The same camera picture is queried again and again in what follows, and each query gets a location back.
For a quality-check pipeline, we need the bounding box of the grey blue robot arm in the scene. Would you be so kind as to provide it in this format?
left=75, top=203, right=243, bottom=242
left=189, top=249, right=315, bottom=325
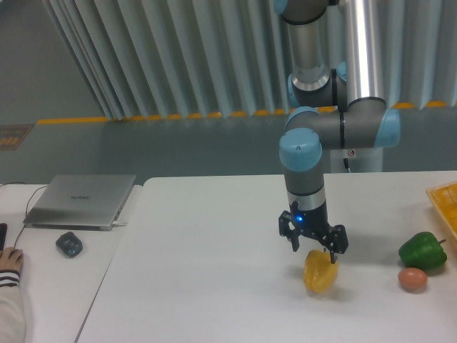
left=273, top=1, right=401, bottom=263

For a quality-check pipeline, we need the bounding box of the green bell pepper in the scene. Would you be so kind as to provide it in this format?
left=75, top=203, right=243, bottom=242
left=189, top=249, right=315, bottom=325
left=398, top=232, right=447, bottom=271

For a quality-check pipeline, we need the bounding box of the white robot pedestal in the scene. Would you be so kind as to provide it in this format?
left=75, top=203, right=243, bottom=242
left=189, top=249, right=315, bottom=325
left=330, top=148, right=383, bottom=173

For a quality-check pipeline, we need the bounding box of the yellow bell pepper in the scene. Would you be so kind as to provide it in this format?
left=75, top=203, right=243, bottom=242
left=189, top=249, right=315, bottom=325
left=303, top=249, right=338, bottom=294

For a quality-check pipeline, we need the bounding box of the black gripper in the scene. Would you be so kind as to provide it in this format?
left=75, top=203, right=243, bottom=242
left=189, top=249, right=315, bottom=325
left=278, top=201, right=347, bottom=264

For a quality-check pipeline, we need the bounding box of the brown egg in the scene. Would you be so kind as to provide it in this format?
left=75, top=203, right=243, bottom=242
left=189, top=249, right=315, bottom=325
left=398, top=267, right=428, bottom=291

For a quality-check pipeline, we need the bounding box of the white sleeved forearm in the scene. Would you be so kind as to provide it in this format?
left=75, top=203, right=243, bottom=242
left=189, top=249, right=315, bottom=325
left=1, top=269, right=26, bottom=342

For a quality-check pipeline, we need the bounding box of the white folding partition screen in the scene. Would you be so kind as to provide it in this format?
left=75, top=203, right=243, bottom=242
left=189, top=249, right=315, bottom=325
left=44, top=1, right=456, bottom=120

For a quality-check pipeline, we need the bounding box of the silver closed laptop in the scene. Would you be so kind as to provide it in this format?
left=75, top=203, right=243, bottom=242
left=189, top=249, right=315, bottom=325
left=24, top=174, right=136, bottom=231

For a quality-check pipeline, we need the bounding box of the black phone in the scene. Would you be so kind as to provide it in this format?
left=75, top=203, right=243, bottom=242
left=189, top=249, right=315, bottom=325
left=0, top=223, right=8, bottom=251

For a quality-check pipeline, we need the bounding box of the black mouse cable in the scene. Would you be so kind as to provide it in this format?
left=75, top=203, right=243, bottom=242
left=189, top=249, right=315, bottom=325
left=0, top=182, right=49, bottom=248

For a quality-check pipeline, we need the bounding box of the person's hand on mouse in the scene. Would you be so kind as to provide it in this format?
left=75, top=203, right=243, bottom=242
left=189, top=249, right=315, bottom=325
left=0, top=247, right=24, bottom=274

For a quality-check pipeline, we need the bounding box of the yellow woven basket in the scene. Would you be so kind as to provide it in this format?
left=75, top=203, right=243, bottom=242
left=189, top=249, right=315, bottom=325
left=426, top=181, right=457, bottom=241

